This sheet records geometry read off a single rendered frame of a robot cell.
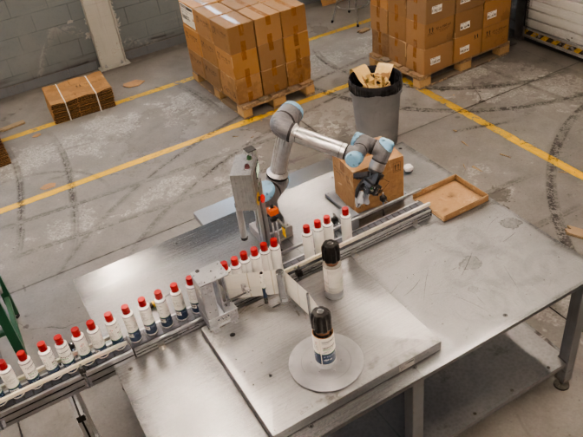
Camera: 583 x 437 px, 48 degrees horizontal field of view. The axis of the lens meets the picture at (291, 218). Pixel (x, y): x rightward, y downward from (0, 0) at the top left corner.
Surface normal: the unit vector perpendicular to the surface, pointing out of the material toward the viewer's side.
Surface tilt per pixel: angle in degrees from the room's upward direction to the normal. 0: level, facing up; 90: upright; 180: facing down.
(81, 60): 90
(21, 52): 90
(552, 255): 0
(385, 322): 0
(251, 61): 90
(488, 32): 88
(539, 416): 0
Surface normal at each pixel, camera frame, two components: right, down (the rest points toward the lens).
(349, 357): -0.11, -0.79
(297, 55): 0.50, 0.52
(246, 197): -0.08, 0.61
